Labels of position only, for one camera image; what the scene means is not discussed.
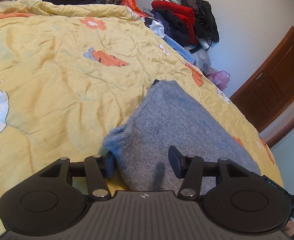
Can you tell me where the grey knit sweater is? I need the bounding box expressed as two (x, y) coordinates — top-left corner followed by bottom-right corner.
(103, 81), (260, 192)

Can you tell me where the brown wooden door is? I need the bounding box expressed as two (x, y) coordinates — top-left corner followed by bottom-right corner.
(230, 27), (294, 132)

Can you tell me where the purple plastic bag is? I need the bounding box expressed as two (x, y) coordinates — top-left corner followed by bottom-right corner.
(207, 70), (230, 91)

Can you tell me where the yellow carrot print quilt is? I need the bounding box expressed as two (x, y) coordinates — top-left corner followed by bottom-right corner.
(0, 0), (283, 197)

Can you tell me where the clear plastic bag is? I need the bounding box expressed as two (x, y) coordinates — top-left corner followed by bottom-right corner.
(192, 49), (213, 75)

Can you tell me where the light blue knit garment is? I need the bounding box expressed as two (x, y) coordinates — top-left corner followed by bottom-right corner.
(163, 35), (196, 64)

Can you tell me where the black garment on pile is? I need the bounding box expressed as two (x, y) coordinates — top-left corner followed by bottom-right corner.
(181, 0), (219, 43)

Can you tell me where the dark navy garment on pile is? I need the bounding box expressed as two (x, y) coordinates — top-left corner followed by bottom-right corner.
(150, 9), (189, 47)

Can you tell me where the white crumpled garment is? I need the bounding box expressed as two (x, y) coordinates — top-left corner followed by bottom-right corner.
(149, 20), (165, 38)

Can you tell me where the red garment on pile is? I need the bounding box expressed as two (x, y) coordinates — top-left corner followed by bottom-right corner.
(151, 1), (197, 45)

